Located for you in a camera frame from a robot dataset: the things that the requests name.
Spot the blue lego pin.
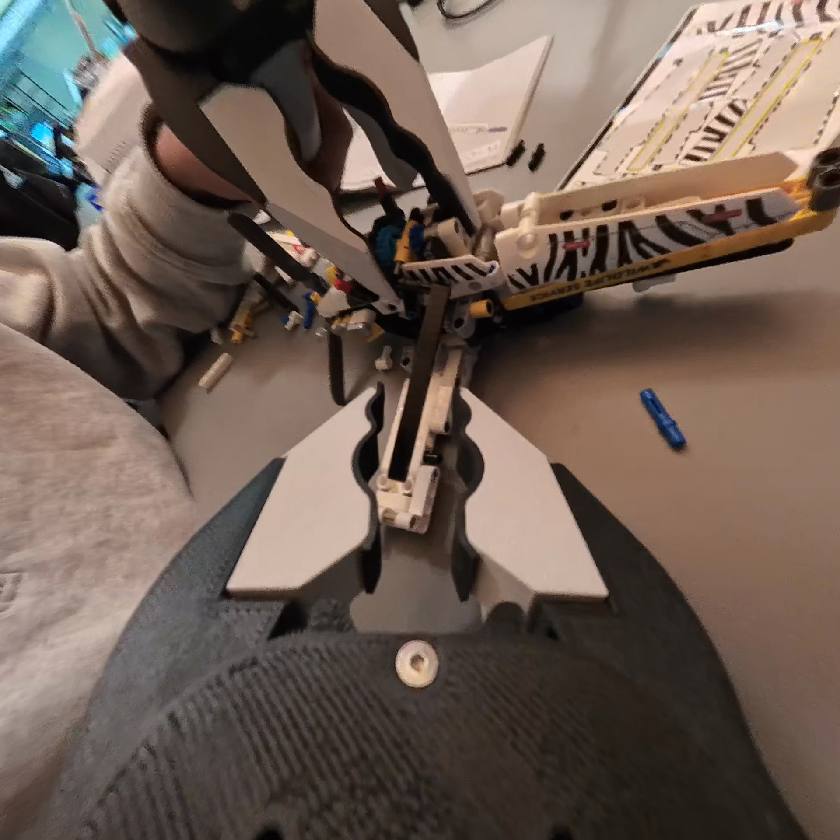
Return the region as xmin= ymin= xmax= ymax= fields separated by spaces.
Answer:
xmin=640 ymin=388 xmax=687 ymax=451

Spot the lego instruction booklet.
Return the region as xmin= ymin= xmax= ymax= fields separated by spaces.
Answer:
xmin=341 ymin=36 xmax=553 ymax=193

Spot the zebra striped lego helicopter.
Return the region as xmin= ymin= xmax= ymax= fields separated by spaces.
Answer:
xmin=315 ymin=147 xmax=840 ymax=352

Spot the long black lego beam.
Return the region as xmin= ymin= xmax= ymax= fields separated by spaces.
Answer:
xmin=387 ymin=285 xmax=452 ymax=480

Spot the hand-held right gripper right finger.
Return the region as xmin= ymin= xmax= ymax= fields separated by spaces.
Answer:
xmin=453 ymin=387 xmax=611 ymax=606

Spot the zebra sticker sheet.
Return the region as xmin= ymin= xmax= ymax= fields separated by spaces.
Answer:
xmin=564 ymin=0 xmax=840 ymax=191

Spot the person's left forearm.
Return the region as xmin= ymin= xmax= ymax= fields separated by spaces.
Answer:
xmin=0 ymin=105 xmax=266 ymax=403

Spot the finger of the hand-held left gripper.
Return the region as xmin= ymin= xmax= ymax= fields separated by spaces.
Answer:
xmin=197 ymin=80 xmax=404 ymax=316
xmin=314 ymin=0 xmax=484 ymax=235

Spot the person's left hand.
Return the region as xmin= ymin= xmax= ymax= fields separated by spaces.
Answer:
xmin=298 ymin=46 xmax=357 ymax=191

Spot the white lego skid assembly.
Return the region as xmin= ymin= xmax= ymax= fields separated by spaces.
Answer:
xmin=376 ymin=315 xmax=480 ymax=534

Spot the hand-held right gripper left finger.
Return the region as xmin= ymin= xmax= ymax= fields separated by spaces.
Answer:
xmin=225 ymin=386 xmax=388 ymax=599

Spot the short white lego beam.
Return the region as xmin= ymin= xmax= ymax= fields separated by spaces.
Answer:
xmin=199 ymin=352 xmax=236 ymax=392

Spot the pile of loose lego pieces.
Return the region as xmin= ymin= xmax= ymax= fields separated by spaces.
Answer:
xmin=210 ymin=230 xmax=396 ymax=371

